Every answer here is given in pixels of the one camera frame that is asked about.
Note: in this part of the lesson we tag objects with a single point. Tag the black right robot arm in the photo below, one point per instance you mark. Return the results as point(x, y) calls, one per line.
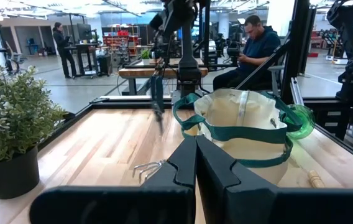
point(189, 62)

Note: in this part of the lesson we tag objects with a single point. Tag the black aluminium table frame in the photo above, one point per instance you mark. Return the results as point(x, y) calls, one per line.
point(126, 105)

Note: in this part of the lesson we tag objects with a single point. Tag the cream gardening bag green trim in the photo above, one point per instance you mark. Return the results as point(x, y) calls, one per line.
point(241, 112)

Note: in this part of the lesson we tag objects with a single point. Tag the red storage shelves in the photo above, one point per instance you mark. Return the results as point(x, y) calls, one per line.
point(123, 39)

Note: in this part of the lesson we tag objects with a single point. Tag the black desk with monitor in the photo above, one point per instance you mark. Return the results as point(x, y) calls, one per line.
point(84, 46)

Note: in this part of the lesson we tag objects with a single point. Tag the artificial plant in black pot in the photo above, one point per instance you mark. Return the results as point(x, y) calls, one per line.
point(11, 118)

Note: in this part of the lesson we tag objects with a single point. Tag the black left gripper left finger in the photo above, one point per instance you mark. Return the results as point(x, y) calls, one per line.
point(164, 202)

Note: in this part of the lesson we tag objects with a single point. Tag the grey rolling chair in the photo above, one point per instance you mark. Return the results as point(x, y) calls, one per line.
point(14, 57)

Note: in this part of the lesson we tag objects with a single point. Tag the seated person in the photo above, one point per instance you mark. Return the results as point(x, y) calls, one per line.
point(257, 49)

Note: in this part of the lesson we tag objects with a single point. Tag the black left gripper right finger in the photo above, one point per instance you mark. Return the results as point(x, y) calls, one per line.
point(241, 202)

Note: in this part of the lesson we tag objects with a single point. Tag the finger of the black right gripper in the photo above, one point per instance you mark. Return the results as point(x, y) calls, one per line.
point(158, 118)

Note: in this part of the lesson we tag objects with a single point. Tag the small green potted plant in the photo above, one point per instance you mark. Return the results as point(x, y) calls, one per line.
point(145, 54)

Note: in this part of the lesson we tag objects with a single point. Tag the standing person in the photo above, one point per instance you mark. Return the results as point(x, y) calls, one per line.
point(62, 46)

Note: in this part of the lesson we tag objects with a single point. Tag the wooden workbench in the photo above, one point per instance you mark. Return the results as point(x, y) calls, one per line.
point(145, 72)

